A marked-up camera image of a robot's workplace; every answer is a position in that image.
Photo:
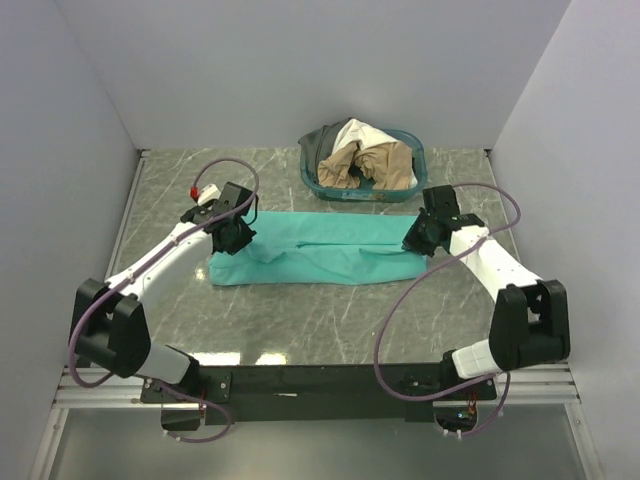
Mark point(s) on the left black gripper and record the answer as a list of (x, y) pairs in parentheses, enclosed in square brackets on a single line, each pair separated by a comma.
[(244, 240)]

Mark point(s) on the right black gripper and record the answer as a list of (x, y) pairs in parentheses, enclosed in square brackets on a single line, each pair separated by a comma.
[(411, 242)]

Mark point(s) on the teal t shirt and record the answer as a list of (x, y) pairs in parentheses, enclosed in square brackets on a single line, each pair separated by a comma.
[(321, 248)]

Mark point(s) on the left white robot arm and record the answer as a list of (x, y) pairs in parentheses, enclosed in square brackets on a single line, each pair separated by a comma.
[(109, 325)]

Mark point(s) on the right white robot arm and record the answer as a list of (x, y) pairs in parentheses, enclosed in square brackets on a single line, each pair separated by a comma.
[(530, 322)]

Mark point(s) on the teal plastic laundry basket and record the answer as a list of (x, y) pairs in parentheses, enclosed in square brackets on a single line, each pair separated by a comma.
[(365, 192)]

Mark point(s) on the beige t shirt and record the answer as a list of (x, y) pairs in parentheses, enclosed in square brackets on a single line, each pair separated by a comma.
[(388, 165)]

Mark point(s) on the white t shirt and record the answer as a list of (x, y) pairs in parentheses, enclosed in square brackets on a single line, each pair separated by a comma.
[(364, 134)]

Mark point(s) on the dark grey t shirt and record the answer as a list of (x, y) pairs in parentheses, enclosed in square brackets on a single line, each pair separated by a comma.
[(318, 145)]

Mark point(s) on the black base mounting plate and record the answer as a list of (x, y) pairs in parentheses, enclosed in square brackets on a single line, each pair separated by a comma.
[(256, 393)]

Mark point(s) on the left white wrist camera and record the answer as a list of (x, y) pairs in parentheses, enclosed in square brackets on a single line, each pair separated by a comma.
[(203, 195)]

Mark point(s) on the aluminium frame rail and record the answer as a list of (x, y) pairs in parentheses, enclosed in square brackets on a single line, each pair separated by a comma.
[(544, 385)]

